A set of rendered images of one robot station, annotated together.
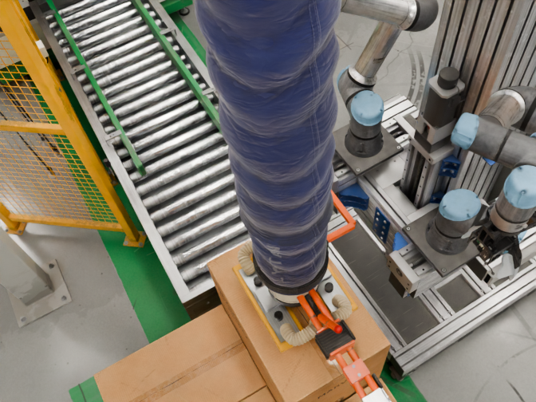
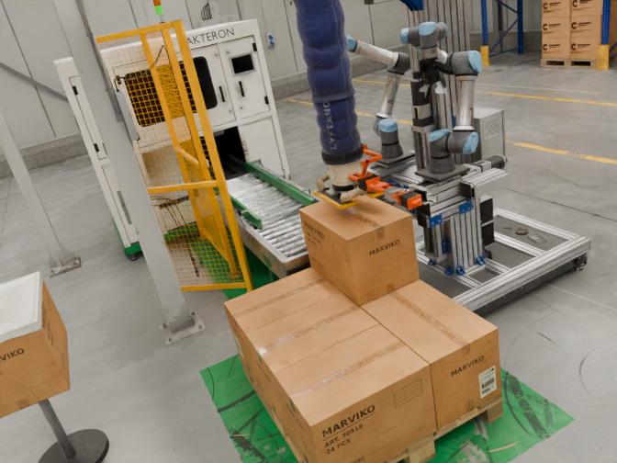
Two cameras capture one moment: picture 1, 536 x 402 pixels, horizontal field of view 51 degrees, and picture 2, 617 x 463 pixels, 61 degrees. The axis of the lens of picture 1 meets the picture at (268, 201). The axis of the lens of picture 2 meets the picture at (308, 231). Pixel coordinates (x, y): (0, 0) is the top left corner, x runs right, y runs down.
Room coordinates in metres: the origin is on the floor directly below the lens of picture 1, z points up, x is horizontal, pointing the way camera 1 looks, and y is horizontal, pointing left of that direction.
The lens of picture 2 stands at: (-1.97, 0.15, 2.10)
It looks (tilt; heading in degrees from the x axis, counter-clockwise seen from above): 24 degrees down; 1
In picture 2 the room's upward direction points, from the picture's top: 12 degrees counter-clockwise
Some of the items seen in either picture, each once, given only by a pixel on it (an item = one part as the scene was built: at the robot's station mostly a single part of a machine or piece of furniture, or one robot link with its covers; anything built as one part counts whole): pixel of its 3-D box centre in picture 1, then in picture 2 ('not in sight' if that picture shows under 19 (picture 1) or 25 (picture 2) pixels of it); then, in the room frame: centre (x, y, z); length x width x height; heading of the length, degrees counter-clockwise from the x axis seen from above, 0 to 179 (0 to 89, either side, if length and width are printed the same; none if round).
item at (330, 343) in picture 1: (335, 339); (369, 182); (0.52, -0.14, 1.18); 0.10 x 0.08 x 0.06; 112
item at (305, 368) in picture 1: (295, 321); (356, 242); (0.75, -0.04, 0.74); 0.60 x 0.40 x 0.40; 23
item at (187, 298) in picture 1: (254, 264); (331, 246); (1.09, 0.10, 0.58); 0.70 x 0.03 x 0.06; 113
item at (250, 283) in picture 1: (268, 299); (333, 195); (0.72, 0.04, 1.08); 0.34 x 0.10 x 0.05; 22
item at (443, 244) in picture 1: (450, 228); (441, 162); (0.87, -0.60, 1.09); 0.15 x 0.15 x 0.10
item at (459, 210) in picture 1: (459, 212); (440, 141); (0.87, -0.61, 1.20); 0.13 x 0.12 x 0.14; 50
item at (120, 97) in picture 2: not in sight; (126, 115); (1.43, 1.23, 1.62); 0.20 x 0.05 x 0.30; 23
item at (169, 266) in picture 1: (99, 132); (233, 222); (2.05, 0.85, 0.50); 2.31 x 0.05 x 0.19; 23
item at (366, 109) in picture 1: (366, 112); (388, 130); (1.33, -0.40, 1.20); 0.13 x 0.12 x 0.14; 7
